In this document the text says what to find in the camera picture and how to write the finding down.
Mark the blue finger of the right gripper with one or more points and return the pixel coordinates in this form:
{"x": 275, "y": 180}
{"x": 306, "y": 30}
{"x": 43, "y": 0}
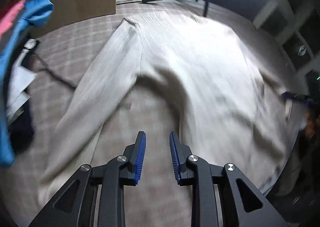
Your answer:
{"x": 296, "y": 97}

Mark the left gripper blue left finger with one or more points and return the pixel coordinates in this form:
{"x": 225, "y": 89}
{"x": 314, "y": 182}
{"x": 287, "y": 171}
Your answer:
{"x": 135, "y": 158}

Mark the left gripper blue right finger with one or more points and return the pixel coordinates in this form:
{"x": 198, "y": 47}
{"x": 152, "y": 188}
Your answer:
{"x": 179, "y": 156}

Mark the cream ribbed knit sweater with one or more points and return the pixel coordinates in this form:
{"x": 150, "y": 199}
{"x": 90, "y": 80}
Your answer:
{"x": 204, "y": 69}

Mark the person right hand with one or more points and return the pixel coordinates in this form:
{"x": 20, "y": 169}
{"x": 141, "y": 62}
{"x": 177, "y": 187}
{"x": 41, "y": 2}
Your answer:
{"x": 312, "y": 125}

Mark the pink plaid woven mat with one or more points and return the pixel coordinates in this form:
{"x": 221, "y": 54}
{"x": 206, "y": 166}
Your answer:
{"x": 157, "y": 200}

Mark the white folded garment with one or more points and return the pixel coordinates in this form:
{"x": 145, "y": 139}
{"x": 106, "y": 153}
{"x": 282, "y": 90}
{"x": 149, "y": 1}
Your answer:
{"x": 20, "y": 79}

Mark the red jacket on pile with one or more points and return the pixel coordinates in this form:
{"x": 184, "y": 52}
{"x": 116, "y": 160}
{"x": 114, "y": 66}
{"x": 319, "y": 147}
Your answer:
{"x": 10, "y": 13}

